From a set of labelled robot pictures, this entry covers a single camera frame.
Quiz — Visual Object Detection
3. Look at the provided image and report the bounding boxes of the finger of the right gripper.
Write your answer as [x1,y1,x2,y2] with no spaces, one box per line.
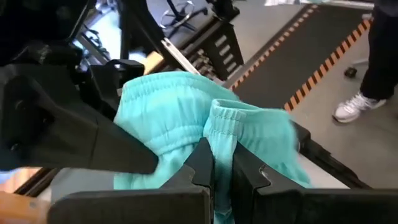
[0,66,160,175]
[88,58,146,121]

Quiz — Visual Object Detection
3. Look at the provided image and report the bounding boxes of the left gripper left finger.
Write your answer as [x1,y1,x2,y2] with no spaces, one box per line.
[48,137,216,224]

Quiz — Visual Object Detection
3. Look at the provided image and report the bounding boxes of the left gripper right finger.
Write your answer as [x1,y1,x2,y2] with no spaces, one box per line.
[231,141,398,224]

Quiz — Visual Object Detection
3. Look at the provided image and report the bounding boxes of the turquoise garment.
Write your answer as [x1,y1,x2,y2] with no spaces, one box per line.
[113,70,312,224]

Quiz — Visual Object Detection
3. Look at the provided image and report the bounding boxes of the office chair base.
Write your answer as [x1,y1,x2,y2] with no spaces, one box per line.
[159,0,210,30]

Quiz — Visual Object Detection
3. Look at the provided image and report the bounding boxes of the black drawer cabinet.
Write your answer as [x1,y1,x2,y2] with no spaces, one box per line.
[182,20,245,82]

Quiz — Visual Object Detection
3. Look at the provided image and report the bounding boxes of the small black floor object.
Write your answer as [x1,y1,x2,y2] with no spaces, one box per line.
[344,66,358,79]

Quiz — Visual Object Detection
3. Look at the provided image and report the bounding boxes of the striped floor mat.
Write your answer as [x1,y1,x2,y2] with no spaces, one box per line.
[229,2,374,113]

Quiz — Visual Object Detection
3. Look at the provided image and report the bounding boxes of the person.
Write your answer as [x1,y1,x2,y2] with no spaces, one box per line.
[332,0,398,124]

